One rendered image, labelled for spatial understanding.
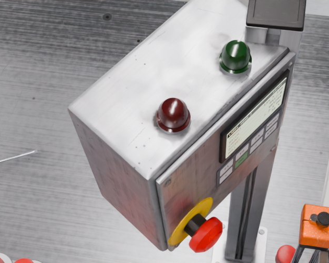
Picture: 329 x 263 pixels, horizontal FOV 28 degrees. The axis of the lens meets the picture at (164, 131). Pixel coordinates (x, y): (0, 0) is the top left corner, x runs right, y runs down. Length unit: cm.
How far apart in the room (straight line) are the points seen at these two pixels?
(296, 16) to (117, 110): 16
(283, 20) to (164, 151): 14
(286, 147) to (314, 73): 17
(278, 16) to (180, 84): 9
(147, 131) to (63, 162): 73
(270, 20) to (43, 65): 86
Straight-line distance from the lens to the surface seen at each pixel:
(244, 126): 54
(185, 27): 55
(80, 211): 118
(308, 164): 120
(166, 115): 48
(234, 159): 59
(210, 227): 61
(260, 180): 79
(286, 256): 111
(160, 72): 52
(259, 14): 53
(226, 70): 52
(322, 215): 76
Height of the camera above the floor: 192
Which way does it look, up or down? 63 degrees down
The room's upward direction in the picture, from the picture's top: 7 degrees counter-clockwise
